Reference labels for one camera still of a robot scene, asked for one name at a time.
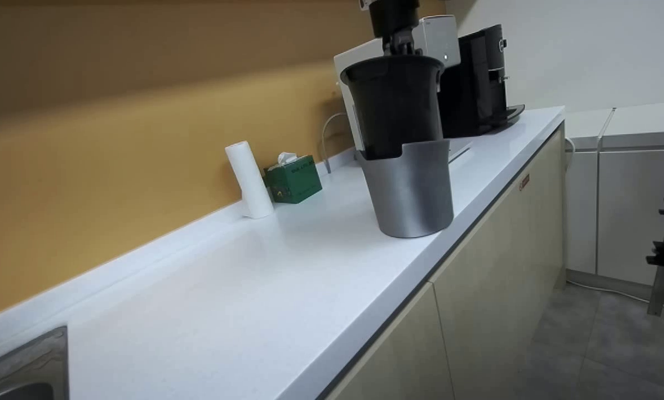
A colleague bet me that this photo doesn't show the stainless steel sink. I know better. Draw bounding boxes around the stainless steel sink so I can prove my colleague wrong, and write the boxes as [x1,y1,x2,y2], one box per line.
[0,323,71,400]

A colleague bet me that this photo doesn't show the beige counter cabinet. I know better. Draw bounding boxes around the beige counter cabinet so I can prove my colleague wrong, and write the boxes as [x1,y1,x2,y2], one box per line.
[319,123,570,400]

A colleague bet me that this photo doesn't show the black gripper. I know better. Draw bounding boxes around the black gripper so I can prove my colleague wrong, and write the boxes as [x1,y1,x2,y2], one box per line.
[367,0,423,58]

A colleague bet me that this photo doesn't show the grey metal cup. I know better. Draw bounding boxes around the grey metal cup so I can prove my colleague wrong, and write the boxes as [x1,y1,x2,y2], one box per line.
[356,135,456,243]

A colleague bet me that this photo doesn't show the black plastic can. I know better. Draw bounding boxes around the black plastic can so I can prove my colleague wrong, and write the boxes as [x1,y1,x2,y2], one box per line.
[337,53,448,163]

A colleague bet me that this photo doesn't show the white low cabinet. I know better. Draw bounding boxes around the white low cabinet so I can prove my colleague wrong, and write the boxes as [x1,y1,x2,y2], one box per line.
[562,99,664,293]

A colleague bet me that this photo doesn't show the black coffee machine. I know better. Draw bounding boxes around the black coffee machine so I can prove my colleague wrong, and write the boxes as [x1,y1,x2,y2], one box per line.
[438,22,529,140]

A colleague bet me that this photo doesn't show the white plastic bottle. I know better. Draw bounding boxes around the white plastic bottle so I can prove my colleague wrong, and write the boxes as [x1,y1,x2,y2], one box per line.
[222,140,278,223]

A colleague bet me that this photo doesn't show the green tissue box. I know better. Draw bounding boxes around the green tissue box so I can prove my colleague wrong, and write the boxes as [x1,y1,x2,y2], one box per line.
[261,152,323,206]

